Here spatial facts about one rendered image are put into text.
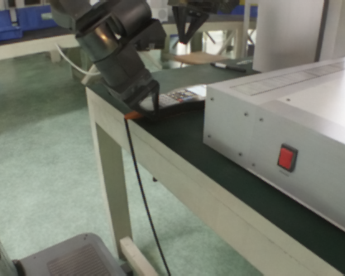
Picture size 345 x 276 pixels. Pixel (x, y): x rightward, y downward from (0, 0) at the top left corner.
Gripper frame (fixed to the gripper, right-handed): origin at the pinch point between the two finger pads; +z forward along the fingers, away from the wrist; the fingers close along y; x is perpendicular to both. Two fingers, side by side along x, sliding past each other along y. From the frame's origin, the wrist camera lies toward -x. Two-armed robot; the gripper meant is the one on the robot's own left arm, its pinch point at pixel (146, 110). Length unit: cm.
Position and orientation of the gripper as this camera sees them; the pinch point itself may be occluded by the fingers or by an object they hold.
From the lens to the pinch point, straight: 54.0
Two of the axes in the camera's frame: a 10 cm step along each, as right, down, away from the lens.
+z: 4.1, 6.2, 6.7
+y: -5.8, -3.9, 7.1
